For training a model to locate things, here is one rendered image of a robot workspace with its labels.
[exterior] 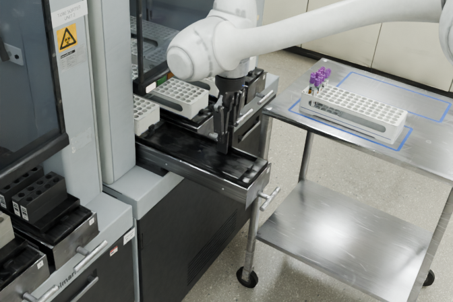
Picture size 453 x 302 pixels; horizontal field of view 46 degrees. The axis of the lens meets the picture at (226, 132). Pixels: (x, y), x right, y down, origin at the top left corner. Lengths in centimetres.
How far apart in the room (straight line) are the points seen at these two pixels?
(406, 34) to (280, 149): 119
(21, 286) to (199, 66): 57
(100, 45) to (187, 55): 24
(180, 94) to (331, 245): 80
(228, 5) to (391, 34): 246
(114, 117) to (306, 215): 99
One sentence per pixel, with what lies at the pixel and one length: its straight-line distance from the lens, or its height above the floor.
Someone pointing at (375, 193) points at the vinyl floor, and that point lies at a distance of 270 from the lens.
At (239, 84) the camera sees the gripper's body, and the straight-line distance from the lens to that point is 130.
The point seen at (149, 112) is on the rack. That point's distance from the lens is 147.
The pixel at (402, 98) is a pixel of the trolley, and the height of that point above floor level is 82.
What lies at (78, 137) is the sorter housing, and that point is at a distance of 125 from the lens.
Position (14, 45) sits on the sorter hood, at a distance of 102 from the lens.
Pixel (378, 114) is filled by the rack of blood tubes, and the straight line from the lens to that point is 156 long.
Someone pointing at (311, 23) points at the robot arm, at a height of 126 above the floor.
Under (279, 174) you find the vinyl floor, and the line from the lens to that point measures 268.
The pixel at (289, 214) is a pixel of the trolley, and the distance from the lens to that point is 205.
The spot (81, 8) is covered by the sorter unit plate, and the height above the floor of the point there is 124.
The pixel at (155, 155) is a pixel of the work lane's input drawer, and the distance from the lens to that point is 144.
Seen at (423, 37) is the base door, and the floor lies 38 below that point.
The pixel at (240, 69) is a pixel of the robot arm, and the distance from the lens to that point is 127.
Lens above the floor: 165
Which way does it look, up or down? 34 degrees down
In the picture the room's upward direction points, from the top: 5 degrees clockwise
